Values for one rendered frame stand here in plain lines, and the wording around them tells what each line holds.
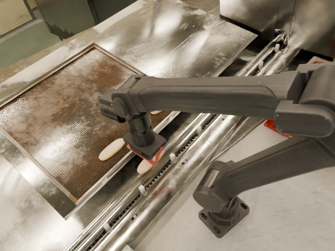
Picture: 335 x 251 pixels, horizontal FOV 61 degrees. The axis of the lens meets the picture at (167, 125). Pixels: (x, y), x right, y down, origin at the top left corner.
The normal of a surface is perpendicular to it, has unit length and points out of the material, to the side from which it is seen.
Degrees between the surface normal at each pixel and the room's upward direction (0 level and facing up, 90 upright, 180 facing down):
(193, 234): 0
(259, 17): 90
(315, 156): 95
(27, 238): 0
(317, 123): 90
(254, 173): 88
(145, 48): 10
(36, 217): 0
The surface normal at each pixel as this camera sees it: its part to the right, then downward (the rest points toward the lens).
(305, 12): -0.65, 0.62
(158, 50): 0.00, -0.59
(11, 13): 0.75, 0.40
